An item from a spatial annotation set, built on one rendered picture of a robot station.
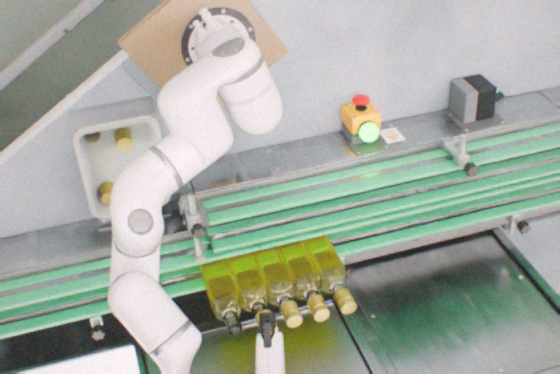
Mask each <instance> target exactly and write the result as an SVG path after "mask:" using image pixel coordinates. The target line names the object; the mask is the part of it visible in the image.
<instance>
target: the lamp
mask: <svg viewBox="0 0 560 374"><path fill-rule="evenodd" d="M357 133H358V135H359V137H360V138H361V139H362V140H363V141H365V142H373V141H375V140H376V139H377V136H378V133H379V130H378V128H377V125H376V124H375V123H374V122H372V121H366V122H363V123H362V124H361V125H360V126H359V127H358V129H357Z"/></svg>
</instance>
